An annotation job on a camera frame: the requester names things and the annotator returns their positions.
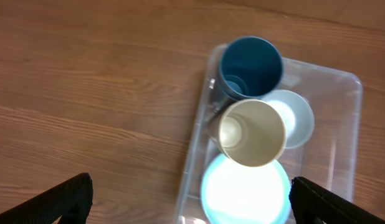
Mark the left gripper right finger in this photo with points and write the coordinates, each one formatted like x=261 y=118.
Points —
x=312 y=203

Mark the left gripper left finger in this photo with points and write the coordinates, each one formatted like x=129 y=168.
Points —
x=68 y=202

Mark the light blue plate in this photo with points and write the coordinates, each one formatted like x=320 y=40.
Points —
x=232 y=193

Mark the grey bowl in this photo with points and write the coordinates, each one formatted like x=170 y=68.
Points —
x=296 y=113

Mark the cream cup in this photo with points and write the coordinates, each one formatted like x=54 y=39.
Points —
x=249 y=132

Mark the blue cup top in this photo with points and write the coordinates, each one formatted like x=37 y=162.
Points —
x=250 y=67

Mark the clear plastic storage bin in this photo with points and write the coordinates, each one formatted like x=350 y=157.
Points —
x=328 y=158

